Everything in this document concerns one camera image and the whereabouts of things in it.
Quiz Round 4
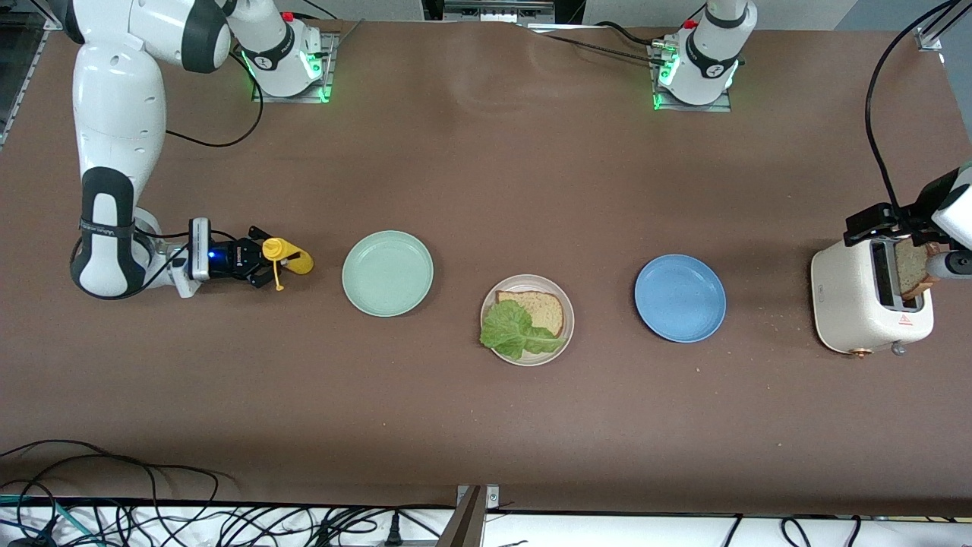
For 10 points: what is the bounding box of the yellow squeeze bottle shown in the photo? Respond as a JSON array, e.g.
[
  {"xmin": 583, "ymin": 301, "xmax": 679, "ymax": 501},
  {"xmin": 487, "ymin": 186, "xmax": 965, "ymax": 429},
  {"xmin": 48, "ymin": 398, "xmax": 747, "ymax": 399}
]
[{"xmin": 262, "ymin": 237, "xmax": 314, "ymax": 292}]

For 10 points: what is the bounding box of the green lettuce leaf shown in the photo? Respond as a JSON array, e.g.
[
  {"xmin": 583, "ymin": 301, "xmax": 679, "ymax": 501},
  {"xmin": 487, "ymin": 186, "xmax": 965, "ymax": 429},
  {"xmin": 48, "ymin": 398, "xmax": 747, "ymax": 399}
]
[{"xmin": 480, "ymin": 299, "xmax": 567, "ymax": 361}]

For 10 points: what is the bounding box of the brown bread slice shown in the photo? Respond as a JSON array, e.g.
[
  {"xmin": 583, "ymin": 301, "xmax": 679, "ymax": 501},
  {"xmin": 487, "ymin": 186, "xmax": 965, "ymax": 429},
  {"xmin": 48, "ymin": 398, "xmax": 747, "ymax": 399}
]
[
  {"xmin": 896, "ymin": 237, "xmax": 942, "ymax": 299},
  {"xmin": 495, "ymin": 290, "xmax": 565, "ymax": 339}
]

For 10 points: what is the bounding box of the mint green plate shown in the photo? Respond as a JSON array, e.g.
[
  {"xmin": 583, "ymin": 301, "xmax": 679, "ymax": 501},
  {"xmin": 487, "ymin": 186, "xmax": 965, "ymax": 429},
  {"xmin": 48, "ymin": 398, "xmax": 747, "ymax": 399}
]
[{"xmin": 342, "ymin": 230, "xmax": 434, "ymax": 318}]

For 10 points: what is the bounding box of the blue plate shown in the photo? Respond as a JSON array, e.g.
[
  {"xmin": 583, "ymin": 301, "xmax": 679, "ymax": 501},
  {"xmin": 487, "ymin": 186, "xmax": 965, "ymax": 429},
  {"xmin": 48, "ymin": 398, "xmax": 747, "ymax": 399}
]
[{"xmin": 634, "ymin": 254, "xmax": 727, "ymax": 343}]

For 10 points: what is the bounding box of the beige plate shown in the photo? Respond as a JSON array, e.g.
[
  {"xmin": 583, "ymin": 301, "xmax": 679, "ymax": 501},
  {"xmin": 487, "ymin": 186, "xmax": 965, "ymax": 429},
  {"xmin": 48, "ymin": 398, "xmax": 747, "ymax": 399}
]
[{"xmin": 480, "ymin": 274, "xmax": 576, "ymax": 368}]

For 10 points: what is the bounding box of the white toaster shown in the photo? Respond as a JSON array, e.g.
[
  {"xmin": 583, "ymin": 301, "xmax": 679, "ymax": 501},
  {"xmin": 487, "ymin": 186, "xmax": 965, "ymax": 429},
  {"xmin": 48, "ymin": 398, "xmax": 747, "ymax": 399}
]
[{"xmin": 811, "ymin": 228, "xmax": 935, "ymax": 358}]

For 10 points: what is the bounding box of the grey metal beam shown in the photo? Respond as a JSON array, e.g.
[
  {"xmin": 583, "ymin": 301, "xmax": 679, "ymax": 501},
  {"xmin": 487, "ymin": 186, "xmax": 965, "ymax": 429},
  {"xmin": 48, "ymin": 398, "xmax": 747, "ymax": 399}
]
[{"xmin": 437, "ymin": 486, "xmax": 487, "ymax": 547}]

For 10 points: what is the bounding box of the grey metal device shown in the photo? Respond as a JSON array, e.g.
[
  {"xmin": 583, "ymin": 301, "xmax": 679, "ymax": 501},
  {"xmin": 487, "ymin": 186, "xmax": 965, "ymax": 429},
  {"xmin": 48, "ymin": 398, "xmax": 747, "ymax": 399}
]
[{"xmin": 443, "ymin": 0, "xmax": 555, "ymax": 22}]

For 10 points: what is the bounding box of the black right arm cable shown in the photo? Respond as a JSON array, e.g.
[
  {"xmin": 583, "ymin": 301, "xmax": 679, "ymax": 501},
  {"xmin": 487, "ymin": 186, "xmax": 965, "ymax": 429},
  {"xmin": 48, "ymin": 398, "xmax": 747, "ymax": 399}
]
[{"xmin": 163, "ymin": 46, "xmax": 265, "ymax": 147}]

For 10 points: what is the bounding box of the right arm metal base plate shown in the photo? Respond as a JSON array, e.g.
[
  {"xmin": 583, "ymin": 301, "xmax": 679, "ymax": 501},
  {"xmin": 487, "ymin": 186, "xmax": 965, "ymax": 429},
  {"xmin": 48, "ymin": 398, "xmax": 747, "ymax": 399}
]
[{"xmin": 251, "ymin": 32, "xmax": 335, "ymax": 104}]

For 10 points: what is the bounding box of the aluminium frame rail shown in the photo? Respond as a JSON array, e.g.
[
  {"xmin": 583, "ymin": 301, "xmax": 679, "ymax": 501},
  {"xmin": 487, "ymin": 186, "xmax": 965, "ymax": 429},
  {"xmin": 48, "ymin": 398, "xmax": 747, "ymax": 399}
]
[
  {"xmin": 0, "ymin": 11, "xmax": 73, "ymax": 149},
  {"xmin": 917, "ymin": 0, "xmax": 972, "ymax": 52}
]

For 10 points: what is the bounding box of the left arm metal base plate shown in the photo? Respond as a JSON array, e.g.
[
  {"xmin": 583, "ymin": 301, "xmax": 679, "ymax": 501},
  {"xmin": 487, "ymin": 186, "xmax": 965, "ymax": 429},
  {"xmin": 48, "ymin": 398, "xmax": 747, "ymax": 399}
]
[{"xmin": 652, "ymin": 38, "xmax": 734, "ymax": 113}]

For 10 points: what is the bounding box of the thin black base cable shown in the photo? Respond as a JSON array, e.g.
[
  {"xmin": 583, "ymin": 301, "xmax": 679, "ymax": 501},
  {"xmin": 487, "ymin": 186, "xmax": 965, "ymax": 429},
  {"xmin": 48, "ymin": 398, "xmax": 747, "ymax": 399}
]
[{"xmin": 592, "ymin": 21, "xmax": 669, "ymax": 48}]

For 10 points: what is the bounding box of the teal floor cable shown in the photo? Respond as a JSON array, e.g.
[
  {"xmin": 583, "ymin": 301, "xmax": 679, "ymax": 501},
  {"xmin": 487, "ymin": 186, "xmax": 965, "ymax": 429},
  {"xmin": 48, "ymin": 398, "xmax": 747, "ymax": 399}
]
[{"xmin": 0, "ymin": 494, "xmax": 99, "ymax": 547}]

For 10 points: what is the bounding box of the black braided base cable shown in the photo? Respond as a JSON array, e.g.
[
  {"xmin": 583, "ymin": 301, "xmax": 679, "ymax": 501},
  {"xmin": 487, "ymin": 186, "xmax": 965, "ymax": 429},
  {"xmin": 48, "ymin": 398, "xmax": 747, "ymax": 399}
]
[{"xmin": 543, "ymin": 32, "xmax": 665, "ymax": 65}]

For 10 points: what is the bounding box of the grey metal bracket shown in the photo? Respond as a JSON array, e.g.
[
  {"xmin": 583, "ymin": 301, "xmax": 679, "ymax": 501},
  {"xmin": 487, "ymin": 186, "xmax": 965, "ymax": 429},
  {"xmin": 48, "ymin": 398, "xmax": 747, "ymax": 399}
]
[{"xmin": 457, "ymin": 485, "xmax": 500, "ymax": 510}]

